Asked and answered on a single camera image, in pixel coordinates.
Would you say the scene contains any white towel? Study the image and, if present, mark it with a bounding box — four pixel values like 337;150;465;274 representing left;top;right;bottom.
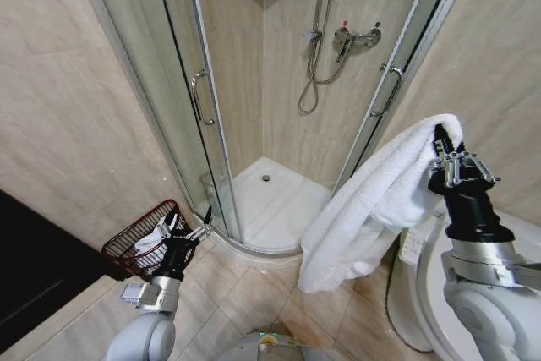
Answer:
298;113;466;294

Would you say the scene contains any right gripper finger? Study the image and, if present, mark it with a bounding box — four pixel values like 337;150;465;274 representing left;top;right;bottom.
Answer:
429;123;462;188
450;136;503;183

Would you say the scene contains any chrome shower mixer valve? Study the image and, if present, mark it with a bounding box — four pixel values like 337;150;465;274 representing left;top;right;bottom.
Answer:
332;21;383;63

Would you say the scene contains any chrome shower door handle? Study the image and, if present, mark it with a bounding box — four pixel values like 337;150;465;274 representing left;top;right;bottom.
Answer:
369;63;405;118
189;69;216;127

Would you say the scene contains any white cloth in hamper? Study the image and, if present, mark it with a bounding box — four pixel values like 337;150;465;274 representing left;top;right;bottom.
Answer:
134;220;170;253

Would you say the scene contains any dark wooden cabinet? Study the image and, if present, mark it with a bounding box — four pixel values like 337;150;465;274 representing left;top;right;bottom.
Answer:
0;189;112;329

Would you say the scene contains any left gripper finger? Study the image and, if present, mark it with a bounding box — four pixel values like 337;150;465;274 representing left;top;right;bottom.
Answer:
156;211;179;242
187;205;213;245

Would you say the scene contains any toilet control panel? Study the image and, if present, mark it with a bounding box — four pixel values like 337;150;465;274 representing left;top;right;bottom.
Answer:
398;228;429;265

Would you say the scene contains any white shower tray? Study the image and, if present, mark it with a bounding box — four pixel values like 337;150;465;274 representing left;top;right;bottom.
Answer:
210;156;334;270

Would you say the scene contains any white toilet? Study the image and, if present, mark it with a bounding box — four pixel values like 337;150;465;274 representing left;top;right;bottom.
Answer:
385;204;541;354

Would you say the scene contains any curved glass shower door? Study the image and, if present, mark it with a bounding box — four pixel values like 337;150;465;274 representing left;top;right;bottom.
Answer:
331;0;466;195
82;0;245;244

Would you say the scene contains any dark red wire hamper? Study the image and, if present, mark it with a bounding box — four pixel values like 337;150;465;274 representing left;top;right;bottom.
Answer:
101;199;198;282

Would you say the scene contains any chrome shower hose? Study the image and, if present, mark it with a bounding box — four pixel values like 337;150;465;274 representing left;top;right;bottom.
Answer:
297;30;352;117

